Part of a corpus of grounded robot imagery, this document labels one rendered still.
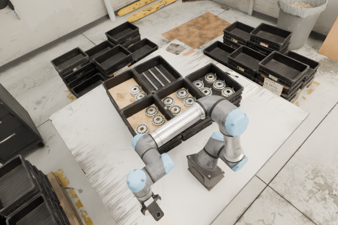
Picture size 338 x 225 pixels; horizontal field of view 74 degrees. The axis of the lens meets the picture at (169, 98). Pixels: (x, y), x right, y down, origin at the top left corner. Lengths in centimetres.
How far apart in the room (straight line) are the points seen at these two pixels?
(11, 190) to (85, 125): 79
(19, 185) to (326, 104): 328
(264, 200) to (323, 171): 66
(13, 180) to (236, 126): 197
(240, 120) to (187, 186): 77
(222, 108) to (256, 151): 81
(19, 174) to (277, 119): 222
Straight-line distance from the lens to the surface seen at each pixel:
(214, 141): 144
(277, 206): 243
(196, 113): 106
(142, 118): 181
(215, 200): 162
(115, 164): 181
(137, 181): 89
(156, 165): 92
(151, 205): 106
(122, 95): 202
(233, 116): 101
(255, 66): 290
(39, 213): 231
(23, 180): 239
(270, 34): 323
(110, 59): 305
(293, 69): 279
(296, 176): 260
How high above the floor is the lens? 225
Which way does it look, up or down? 48 degrees down
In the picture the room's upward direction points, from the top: 10 degrees counter-clockwise
